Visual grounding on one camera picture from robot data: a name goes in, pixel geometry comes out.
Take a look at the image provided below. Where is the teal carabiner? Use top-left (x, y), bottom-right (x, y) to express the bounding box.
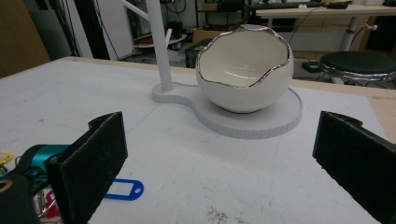
top-left (0, 144), bottom-right (71, 188)

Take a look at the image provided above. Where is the white round table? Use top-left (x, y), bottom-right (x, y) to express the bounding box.
top-left (134, 34), bottom-right (188, 49)

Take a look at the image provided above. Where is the cardboard box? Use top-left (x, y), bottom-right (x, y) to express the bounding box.
top-left (191, 27), bottom-right (228, 45)

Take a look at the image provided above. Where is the yellow key tag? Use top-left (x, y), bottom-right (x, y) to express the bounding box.
top-left (0, 151), bottom-right (15, 166)

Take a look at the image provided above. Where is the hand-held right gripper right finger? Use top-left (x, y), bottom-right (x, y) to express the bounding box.
top-left (312, 110), bottom-right (396, 224)

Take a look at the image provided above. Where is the black computer tower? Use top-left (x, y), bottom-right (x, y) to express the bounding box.
top-left (185, 37), bottom-right (214, 69)

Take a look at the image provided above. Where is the black round stool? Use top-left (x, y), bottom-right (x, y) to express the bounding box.
top-left (319, 50), bottom-right (396, 86)

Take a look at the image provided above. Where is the white-legged wooden desk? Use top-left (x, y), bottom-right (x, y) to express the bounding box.
top-left (255, 4), bottom-right (396, 52)

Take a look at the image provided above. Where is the black flat device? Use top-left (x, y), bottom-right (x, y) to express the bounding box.
top-left (302, 60), bottom-right (325, 73)

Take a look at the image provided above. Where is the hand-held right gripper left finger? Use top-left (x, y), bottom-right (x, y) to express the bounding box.
top-left (46, 111), bottom-right (129, 224)

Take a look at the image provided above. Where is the white eggshell bowl silver rim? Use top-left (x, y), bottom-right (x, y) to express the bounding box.
top-left (195, 23), bottom-right (295, 114)

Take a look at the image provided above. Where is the white paper sheet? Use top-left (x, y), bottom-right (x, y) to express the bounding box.
top-left (0, 59), bottom-right (387, 224)

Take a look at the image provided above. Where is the black keyboard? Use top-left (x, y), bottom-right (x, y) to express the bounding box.
top-left (255, 1), bottom-right (323, 9)

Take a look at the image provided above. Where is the white key stand with pole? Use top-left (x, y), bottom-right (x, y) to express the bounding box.
top-left (120, 0), bottom-right (304, 140)

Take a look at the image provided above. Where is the blue key tag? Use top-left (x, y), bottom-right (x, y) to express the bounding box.
top-left (104, 177), bottom-right (145, 202)

